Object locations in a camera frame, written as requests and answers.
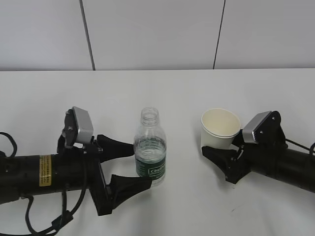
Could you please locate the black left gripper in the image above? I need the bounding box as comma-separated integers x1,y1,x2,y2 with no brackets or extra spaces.
83,135,152,216

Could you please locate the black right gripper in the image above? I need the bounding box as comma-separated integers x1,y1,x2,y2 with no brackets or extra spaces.
201,140,256,184

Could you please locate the white paper cup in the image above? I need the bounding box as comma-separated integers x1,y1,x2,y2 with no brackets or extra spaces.
200,108,241,149

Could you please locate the clear green-label water bottle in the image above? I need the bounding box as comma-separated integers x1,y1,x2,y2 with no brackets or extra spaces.
133,107,167,187

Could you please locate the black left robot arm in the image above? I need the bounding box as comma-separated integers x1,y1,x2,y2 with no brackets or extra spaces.
0,135,152,216

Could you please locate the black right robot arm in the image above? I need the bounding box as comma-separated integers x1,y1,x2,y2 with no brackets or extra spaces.
201,144,315,192

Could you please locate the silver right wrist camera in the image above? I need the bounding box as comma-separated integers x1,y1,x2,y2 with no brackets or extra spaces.
242,111,271,144

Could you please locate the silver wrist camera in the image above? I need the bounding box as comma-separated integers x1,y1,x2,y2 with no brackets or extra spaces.
72,106,94,144
242,111,271,144

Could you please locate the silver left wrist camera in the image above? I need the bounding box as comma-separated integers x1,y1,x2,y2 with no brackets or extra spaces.
72,106,94,144

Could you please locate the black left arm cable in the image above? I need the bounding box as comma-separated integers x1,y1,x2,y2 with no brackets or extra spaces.
0,132,86,235

